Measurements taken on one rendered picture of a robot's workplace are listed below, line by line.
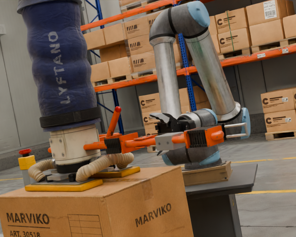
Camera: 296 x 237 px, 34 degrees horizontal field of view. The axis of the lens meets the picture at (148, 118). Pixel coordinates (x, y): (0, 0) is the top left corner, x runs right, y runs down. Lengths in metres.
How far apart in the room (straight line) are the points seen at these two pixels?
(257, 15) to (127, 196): 7.70
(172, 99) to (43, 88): 0.56
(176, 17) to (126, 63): 8.45
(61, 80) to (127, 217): 0.53
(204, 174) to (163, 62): 0.61
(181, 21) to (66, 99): 0.64
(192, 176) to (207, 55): 0.60
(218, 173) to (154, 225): 0.76
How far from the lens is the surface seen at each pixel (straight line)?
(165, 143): 1.48
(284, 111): 9.02
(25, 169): 2.84
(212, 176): 2.37
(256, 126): 10.48
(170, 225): 1.74
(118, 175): 1.78
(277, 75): 10.35
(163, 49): 2.09
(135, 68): 10.34
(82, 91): 1.76
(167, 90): 2.04
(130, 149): 1.63
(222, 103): 2.29
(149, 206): 1.65
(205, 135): 1.38
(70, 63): 1.75
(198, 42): 2.12
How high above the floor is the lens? 1.22
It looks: 3 degrees down
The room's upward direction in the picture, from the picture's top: 10 degrees counter-clockwise
